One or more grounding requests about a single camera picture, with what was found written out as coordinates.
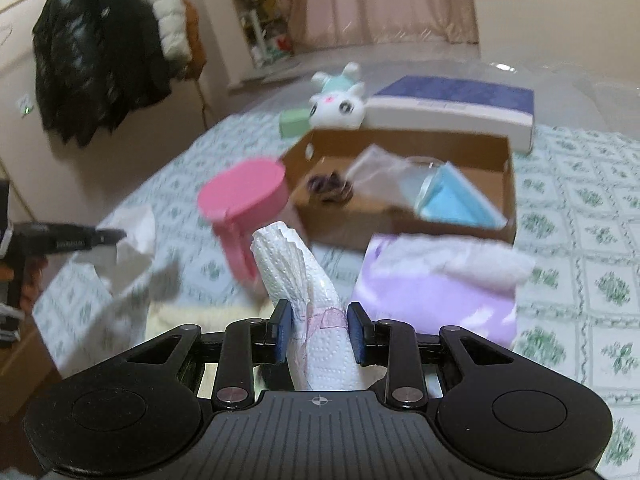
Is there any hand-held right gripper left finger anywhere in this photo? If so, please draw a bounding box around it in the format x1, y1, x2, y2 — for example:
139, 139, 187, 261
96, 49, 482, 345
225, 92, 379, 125
127, 300, 292, 409

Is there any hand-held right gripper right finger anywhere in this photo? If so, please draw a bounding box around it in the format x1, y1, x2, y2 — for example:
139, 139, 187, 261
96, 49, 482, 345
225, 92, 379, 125
347, 302, 516, 409

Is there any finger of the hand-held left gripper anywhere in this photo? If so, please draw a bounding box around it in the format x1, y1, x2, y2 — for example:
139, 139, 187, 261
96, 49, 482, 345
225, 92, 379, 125
47, 226, 127, 253

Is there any white paper towel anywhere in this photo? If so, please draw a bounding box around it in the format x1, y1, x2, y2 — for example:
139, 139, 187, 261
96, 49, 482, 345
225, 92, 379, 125
250, 221, 368, 392

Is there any white tissue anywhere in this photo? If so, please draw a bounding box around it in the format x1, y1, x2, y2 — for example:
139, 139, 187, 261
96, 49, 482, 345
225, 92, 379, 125
95, 205, 183, 303

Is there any yellow towel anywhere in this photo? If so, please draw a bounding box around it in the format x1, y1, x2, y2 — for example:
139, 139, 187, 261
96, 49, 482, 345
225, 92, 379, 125
145, 302, 281, 341

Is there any brown cardboard box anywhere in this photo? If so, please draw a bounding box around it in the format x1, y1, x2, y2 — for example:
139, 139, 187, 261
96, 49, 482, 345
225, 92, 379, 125
280, 127, 518, 253

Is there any purple scrunchie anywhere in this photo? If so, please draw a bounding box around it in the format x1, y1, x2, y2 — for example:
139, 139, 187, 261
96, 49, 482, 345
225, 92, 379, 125
306, 170, 356, 203

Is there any blue face mask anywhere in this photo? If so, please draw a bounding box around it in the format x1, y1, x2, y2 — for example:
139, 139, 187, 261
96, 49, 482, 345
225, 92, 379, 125
414, 162, 508, 228

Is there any clear plastic bag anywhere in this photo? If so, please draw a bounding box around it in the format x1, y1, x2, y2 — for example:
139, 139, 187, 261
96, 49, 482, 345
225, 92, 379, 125
345, 144, 446, 211

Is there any person's left hand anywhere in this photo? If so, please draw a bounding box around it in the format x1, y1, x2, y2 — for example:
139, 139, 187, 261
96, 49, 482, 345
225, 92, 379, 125
21, 256, 47, 313

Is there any purple tissue pack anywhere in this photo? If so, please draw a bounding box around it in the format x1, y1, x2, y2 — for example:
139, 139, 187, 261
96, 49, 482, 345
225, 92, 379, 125
347, 232, 536, 353

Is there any pink lidded cup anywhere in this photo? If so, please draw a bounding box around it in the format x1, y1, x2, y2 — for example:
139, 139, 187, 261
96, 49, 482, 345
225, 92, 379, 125
196, 157, 291, 286

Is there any black jacket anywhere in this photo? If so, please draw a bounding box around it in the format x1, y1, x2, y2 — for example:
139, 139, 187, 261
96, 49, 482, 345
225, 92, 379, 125
32, 0, 173, 148

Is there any wooden coat rack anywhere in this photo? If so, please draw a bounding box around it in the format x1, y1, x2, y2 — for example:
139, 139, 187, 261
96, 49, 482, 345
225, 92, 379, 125
192, 77, 211, 131

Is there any small green box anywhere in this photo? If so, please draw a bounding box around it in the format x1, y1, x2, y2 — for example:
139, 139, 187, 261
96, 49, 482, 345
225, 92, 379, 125
279, 108, 313, 141

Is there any brown jacket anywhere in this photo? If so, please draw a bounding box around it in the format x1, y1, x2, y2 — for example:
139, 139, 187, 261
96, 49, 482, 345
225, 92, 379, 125
182, 0, 208, 81

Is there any white plush rabbit toy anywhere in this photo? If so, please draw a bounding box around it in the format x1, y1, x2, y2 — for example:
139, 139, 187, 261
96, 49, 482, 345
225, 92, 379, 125
307, 62, 371, 130

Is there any white puffer jacket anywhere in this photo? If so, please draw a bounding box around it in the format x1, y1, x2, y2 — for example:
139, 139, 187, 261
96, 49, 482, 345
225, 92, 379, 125
122, 0, 193, 61

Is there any floral printed tablecloth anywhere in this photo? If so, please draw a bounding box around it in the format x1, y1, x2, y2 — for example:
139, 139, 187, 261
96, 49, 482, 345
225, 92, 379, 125
30, 110, 640, 466

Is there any blue and white flat box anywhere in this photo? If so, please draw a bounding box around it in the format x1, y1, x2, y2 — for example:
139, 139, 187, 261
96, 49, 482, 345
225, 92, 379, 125
366, 75, 536, 155

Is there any white floor stand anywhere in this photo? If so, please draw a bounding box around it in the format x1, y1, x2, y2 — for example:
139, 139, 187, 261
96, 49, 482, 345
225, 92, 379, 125
227, 10, 301, 93

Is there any plastic-wrapped mattress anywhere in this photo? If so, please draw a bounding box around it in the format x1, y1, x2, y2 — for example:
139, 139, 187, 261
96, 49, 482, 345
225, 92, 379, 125
200, 42, 640, 161

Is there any cluttered shelf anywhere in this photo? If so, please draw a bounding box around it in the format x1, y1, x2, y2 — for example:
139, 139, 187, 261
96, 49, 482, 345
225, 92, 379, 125
222, 0, 301, 68

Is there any pink curtain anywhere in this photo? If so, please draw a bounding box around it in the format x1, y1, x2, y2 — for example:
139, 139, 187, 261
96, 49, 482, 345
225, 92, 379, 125
290, 0, 481, 53

